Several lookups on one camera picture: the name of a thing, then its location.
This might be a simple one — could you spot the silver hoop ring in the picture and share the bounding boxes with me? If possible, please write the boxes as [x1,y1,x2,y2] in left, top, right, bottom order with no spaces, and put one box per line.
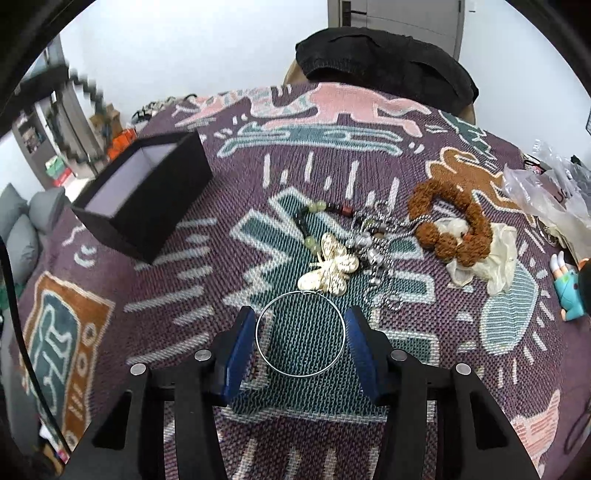
[254,290,348,379]

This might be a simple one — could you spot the brown rudraksha bead bracelet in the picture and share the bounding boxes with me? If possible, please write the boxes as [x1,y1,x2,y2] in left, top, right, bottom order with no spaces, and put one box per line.
[407,178,494,269]

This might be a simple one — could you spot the silver bear keychain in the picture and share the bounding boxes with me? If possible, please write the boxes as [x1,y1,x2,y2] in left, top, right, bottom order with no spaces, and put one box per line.
[346,200,430,311]

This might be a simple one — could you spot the black jewelry box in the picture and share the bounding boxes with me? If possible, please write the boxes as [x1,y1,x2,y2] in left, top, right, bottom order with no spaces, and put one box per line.
[72,132,212,264]

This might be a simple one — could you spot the grey-green bead bracelet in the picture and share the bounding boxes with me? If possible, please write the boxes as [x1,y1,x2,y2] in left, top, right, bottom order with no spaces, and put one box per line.
[45,68,112,167]

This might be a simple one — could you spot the blue doll figurine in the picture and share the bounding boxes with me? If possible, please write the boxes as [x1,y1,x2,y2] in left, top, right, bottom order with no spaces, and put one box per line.
[550,251,591,322]

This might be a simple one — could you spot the gold butterfly brooch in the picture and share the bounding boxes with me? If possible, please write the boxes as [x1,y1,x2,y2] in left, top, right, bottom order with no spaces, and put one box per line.
[297,232,360,296]

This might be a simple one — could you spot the grey sofa cushions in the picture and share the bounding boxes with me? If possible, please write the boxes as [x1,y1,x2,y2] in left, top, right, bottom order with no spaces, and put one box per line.
[1,183,69,285]

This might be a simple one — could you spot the patterned purple woven blanket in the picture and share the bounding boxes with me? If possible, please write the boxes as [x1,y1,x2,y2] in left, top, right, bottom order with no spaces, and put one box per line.
[20,83,590,479]

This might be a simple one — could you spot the clear plastic bag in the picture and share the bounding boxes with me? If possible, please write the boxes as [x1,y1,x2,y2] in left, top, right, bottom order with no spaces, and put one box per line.
[502,140,590,229]

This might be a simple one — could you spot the orange box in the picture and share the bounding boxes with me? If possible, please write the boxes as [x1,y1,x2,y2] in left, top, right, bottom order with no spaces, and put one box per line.
[107,128,137,161]

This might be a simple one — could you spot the grey door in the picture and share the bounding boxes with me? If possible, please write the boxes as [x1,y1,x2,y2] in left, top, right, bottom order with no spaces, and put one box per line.
[328,0,466,60]

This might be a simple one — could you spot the dark bead jade bracelet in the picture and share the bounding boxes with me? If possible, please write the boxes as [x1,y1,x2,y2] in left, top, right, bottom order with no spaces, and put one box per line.
[292,199,357,255]

